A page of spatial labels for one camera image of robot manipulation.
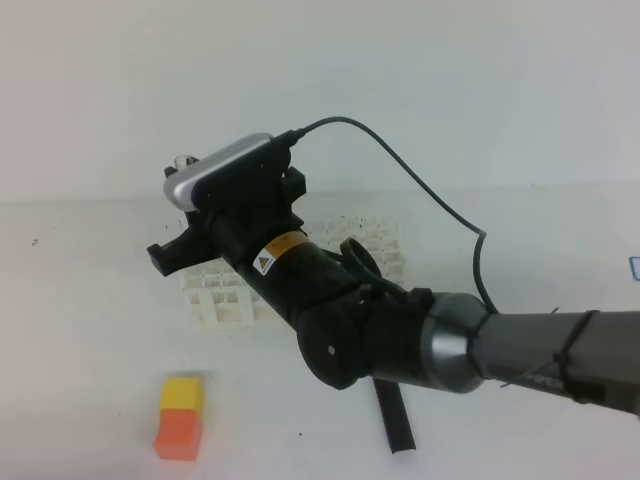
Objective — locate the clear glass test tube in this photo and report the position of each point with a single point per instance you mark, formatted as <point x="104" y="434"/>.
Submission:
<point x="184" y="161"/>

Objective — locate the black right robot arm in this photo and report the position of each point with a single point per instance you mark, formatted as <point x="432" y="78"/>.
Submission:
<point x="352" y="323"/>

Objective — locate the orange block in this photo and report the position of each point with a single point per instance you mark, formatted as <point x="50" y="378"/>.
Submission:
<point x="179" y="435"/>

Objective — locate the black scoop tool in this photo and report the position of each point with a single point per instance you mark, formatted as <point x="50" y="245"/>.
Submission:
<point x="394" y="415"/>

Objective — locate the white test tube rack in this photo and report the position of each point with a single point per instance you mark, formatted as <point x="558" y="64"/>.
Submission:
<point x="219" y="299"/>

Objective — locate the yellow block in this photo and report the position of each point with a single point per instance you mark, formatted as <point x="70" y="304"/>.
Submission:
<point x="183" y="393"/>

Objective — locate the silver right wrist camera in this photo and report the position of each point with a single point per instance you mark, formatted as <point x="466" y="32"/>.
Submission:
<point x="179" y="186"/>

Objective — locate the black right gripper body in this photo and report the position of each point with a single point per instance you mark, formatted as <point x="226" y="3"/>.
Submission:
<point x="248" y="203"/>

